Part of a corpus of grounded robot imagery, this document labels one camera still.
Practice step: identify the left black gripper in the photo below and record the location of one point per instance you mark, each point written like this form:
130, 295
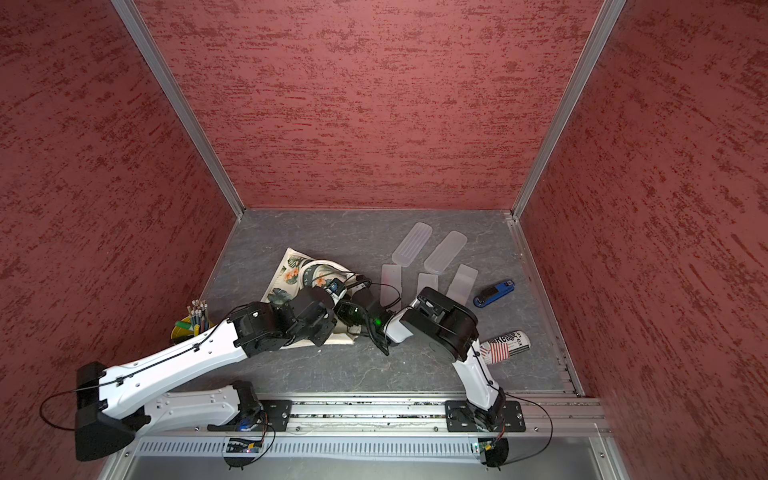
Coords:
327, 297

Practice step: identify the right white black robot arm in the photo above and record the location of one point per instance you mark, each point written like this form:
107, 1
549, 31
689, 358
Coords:
448, 328

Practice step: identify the right aluminium corner post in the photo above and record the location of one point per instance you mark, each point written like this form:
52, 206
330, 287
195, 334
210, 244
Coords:
605, 22

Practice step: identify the cream canvas tote bag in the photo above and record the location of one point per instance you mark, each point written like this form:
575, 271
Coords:
296, 272

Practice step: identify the blue black stapler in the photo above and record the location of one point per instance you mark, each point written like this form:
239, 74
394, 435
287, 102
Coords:
493, 293

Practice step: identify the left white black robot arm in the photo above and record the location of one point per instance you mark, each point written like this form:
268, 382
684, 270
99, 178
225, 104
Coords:
115, 405

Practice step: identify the red white striped sock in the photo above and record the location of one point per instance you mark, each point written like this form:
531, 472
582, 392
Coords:
501, 348

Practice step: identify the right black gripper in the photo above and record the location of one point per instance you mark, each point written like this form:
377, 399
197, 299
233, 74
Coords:
341, 316

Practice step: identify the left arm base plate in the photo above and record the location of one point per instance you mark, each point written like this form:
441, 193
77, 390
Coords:
270, 414

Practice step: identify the aluminium corner post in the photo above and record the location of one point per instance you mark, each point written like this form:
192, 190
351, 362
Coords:
605, 22
139, 32

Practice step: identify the frosted translucent pencil case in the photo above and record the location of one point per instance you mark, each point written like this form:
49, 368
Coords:
445, 252

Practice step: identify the left small circuit board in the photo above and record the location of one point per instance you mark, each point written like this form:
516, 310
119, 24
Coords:
243, 446

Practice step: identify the right small circuit board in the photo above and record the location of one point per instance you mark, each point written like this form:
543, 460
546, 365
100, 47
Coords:
482, 446

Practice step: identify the left aluminium corner post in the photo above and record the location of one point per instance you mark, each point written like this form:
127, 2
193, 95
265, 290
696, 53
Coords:
139, 32

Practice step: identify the aluminium front rail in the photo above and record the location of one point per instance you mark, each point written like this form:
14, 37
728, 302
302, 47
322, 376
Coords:
424, 415

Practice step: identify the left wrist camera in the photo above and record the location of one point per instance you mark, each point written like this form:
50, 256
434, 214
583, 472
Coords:
335, 287

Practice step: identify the yellow pencil cup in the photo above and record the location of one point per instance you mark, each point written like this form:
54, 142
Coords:
194, 324

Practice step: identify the small circuit board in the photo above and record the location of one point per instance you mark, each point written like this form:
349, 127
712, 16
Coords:
243, 446
482, 446

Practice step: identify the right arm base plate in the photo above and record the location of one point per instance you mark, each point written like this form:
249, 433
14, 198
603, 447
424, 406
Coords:
462, 416

